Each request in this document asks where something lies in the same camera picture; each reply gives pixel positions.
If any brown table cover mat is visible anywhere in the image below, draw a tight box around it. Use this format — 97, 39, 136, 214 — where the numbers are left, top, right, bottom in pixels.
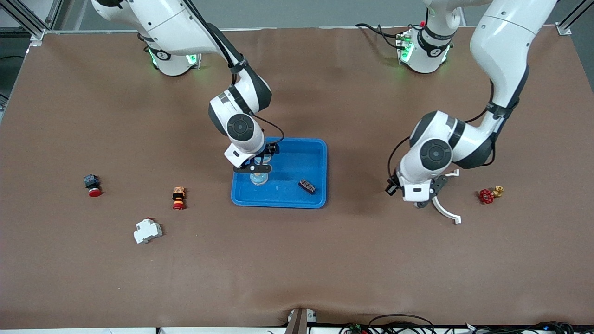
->
0, 27, 594, 330

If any white curved plastic arc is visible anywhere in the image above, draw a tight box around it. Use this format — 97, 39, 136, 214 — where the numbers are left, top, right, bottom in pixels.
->
432, 169, 462, 225

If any metal mount bracket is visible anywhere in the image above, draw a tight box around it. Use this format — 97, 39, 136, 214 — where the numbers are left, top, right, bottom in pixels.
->
285, 308, 318, 334

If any blue plastic tray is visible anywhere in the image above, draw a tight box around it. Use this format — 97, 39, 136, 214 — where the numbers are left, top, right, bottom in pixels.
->
231, 136, 328, 209

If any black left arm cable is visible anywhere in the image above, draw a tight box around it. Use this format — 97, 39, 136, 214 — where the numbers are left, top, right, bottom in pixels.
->
387, 79, 496, 182

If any white circuit breaker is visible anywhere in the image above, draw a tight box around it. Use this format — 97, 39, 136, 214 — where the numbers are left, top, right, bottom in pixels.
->
134, 218, 163, 245

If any black cable loop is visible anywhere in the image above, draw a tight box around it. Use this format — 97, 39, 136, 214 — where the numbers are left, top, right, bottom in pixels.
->
369, 314, 435, 334

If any red handle brass valve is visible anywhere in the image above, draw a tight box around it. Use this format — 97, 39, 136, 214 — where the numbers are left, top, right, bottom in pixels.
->
479, 186, 504, 205

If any red mushroom push button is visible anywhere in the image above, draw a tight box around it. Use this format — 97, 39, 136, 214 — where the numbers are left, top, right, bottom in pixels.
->
84, 174, 103, 198

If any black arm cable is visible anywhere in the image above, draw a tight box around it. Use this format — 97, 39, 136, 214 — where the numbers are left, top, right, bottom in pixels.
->
183, 0, 284, 154
387, 79, 496, 182

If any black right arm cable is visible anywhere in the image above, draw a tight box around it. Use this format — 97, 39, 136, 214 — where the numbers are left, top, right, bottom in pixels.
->
183, 0, 284, 154

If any black cable bundle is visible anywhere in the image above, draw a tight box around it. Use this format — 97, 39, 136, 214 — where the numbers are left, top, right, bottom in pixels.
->
464, 321, 594, 334

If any aluminium frame profile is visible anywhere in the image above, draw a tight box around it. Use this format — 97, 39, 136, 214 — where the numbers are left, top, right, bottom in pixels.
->
556, 0, 594, 36
0, 0, 63, 47

